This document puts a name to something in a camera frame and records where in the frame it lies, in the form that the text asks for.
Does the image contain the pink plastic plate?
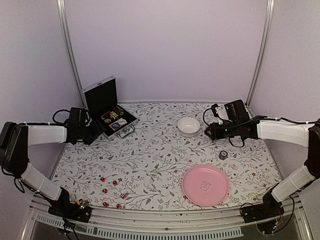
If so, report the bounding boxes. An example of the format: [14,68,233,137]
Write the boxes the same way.
[181,164,230,207]

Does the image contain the small stack poker chips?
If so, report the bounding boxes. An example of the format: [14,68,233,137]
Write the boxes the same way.
[218,150,228,160]

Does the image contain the front aluminium rail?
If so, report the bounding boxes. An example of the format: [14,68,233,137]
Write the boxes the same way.
[25,201,313,240]

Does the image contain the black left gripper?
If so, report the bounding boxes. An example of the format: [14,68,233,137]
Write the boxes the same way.
[78,119,107,145]

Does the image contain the white ceramic bowl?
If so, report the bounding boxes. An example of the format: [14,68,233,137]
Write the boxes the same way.
[177,117,201,137]

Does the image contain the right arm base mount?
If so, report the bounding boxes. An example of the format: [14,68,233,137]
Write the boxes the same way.
[239,202,285,223]

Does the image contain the aluminium frame post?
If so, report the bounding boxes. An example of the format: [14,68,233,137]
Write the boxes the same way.
[245,0,275,108]
[56,0,82,98]

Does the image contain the row of poker chips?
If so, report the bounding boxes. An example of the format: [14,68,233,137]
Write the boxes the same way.
[114,106,124,116]

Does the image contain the left aluminium frame post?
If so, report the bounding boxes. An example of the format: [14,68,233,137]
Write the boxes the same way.
[56,0,82,98]

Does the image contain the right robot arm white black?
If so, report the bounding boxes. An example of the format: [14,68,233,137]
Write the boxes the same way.
[204,99,320,218]

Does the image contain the blue round blind button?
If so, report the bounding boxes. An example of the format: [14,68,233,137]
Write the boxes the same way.
[110,122,121,130]

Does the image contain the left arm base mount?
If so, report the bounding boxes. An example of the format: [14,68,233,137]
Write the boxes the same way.
[48,199,92,223]

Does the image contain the aluminium poker set case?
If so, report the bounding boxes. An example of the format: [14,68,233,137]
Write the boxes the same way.
[81,75,138,140]

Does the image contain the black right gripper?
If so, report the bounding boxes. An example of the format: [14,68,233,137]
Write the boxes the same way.
[204,120,240,140]

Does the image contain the right aluminium frame post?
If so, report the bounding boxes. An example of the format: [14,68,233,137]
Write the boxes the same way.
[245,0,275,108]

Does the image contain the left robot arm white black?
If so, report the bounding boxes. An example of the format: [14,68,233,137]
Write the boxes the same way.
[0,107,105,217]

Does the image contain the gold playing card deck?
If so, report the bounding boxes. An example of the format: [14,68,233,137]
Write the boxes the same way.
[110,111,119,119]

